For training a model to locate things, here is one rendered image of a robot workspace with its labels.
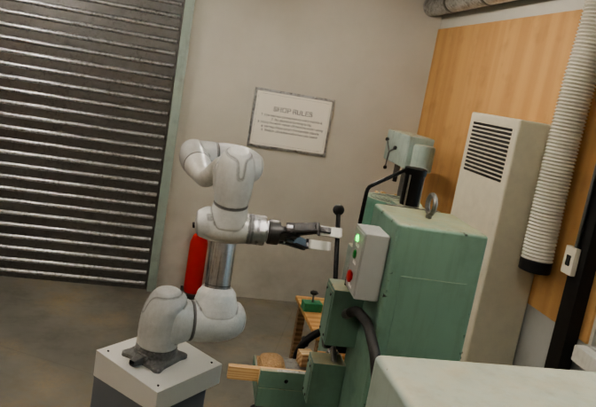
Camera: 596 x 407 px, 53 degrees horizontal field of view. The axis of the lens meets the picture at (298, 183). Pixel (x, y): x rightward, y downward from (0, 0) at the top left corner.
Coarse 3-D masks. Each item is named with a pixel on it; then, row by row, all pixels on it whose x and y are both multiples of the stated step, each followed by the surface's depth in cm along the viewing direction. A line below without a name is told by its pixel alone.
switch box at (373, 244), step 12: (360, 228) 142; (372, 228) 143; (360, 240) 140; (372, 240) 137; (384, 240) 137; (360, 252) 138; (372, 252) 137; (384, 252) 138; (360, 264) 138; (372, 264) 138; (384, 264) 138; (360, 276) 138; (372, 276) 138; (348, 288) 145; (360, 288) 139; (372, 288) 139; (372, 300) 140
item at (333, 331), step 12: (336, 288) 151; (336, 300) 150; (348, 300) 151; (360, 300) 151; (324, 312) 156; (336, 312) 151; (324, 324) 155; (336, 324) 151; (348, 324) 152; (324, 336) 153; (336, 336) 152; (348, 336) 152
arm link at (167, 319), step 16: (160, 288) 221; (176, 288) 223; (144, 304) 221; (160, 304) 215; (176, 304) 217; (192, 304) 224; (144, 320) 217; (160, 320) 215; (176, 320) 217; (192, 320) 220; (144, 336) 217; (160, 336) 216; (176, 336) 219; (160, 352) 218
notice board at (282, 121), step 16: (256, 96) 461; (272, 96) 464; (288, 96) 466; (304, 96) 468; (256, 112) 464; (272, 112) 466; (288, 112) 468; (304, 112) 471; (320, 112) 473; (256, 128) 466; (272, 128) 468; (288, 128) 471; (304, 128) 473; (320, 128) 475; (256, 144) 469; (272, 144) 471; (288, 144) 473; (304, 144) 476; (320, 144) 478
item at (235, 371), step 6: (228, 366) 178; (234, 366) 177; (240, 366) 178; (246, 366) 178; (252, 366) 179; (258, 366) 179; (228, 372) 177; (234, 372) 177; (240, 372) 177; (246, 372) 178; (252, 372) 178; (258, 372) 178; (228, 378) 177; (234, 378) 178; (240, 378) 178; (246, 378) 178; (252, 378) 178
